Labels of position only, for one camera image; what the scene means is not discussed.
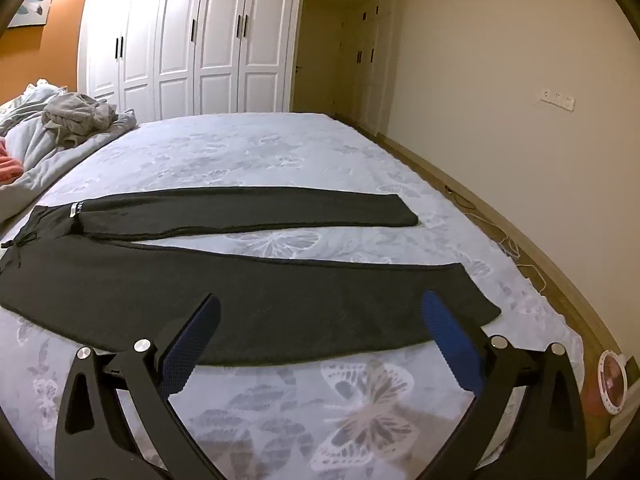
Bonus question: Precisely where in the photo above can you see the light grey duvet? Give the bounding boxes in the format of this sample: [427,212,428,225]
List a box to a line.
[0,79,139,226]

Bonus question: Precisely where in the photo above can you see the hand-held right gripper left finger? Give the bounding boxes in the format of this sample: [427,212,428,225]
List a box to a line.
[55,293,222,480]

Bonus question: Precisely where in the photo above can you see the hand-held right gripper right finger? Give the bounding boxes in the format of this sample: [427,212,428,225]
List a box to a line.
[421,289,589,480]

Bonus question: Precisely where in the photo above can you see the cream built-in closet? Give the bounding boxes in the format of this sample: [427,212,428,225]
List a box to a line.
[334,0,401,133]

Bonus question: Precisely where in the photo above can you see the bed with butterfly print sheet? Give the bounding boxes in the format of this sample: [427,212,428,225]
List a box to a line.
[0,112,586,480]

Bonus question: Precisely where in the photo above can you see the white cable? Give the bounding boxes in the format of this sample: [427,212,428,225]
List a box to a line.
[444,186,551,293]

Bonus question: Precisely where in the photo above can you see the pink cloth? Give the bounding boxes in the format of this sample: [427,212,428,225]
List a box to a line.
[0,136,26,187]

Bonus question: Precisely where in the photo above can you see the white wall socket panel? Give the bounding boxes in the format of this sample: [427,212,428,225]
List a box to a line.
[539,88,577,111]

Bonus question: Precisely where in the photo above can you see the framed wall picture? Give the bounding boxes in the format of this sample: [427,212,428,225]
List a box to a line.
[7,0,57,29]

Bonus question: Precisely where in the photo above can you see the black pants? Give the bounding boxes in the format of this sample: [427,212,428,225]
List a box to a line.
[0,186,502,367]

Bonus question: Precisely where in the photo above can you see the round white pink fan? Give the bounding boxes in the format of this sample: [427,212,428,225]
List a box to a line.
[596,350,628,417]

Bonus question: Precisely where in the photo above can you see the crumpled grey garment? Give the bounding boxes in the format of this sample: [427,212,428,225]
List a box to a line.
[41,92,121,149]

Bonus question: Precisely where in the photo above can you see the white wardrobe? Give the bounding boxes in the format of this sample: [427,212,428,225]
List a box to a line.
[76,0,307,125]

